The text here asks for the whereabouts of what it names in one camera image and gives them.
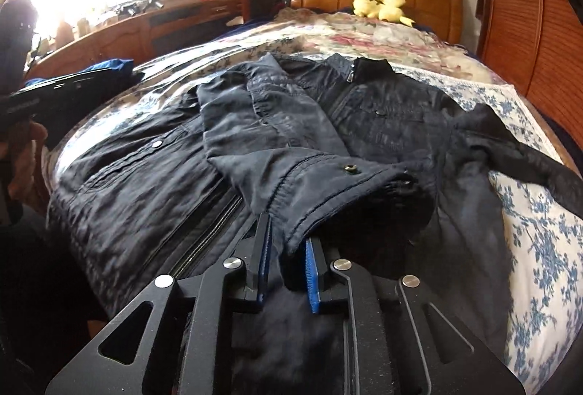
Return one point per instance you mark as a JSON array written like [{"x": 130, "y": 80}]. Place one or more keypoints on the shiny metal desk items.
[{"x": 141, "y": 7}]

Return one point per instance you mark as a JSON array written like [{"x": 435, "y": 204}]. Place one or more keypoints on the person's left hand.
[{"x": 29, "y": 140}]

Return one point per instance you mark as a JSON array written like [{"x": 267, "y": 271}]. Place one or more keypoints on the dark blue blanket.
[{"x": 246, "y": 25}]

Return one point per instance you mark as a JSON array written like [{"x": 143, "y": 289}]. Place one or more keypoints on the yellow plush toy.
[{"x": 387, "y": 10}]

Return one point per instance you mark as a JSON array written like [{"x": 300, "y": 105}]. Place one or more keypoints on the dark navy jacket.
[{"x": 364, "y": 126}]

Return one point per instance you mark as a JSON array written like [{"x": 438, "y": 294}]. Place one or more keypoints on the pink floral quilt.
[{"x": 364, "y": 39}]

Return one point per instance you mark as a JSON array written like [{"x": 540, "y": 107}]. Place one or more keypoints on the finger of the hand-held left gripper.
[{"x": 116, "y": 84}]

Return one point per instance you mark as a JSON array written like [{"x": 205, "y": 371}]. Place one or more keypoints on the blue floral bedsheet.
[{"x": 537, "y": 249}]

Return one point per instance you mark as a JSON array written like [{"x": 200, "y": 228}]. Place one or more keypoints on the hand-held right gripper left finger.
[{"x": 264, "y": 267}]

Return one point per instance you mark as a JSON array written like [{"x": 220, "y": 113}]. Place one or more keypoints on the wooden desk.
[{"x": 136, "y": 30}]

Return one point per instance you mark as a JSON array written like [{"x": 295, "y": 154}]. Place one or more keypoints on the bright blue garment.
[{"x": 109, "y": 66}]

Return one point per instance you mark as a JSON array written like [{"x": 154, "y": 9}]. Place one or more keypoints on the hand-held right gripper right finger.
[{"x": 314, "y": 281}]

